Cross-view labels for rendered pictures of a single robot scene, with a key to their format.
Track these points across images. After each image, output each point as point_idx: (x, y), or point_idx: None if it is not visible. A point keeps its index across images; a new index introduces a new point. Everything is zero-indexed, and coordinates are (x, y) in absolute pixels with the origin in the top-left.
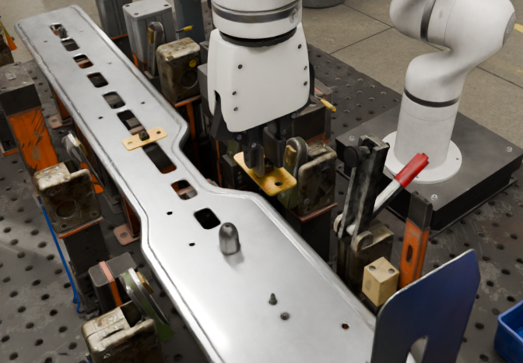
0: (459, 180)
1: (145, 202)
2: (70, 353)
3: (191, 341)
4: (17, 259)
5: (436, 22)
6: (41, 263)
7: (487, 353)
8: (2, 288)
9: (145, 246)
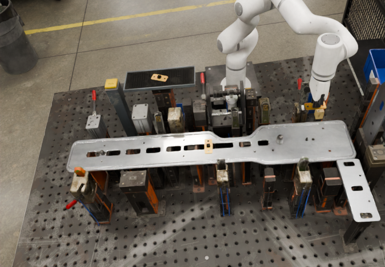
0: (252, 82)
1: (244, 156)
2: (246, 223)
3: (262, 185)
4: (185, 231)
5: (242, 44)
6: (194, 223)
7: (307, 116)
8: (199, 240)
9: (266, 162)
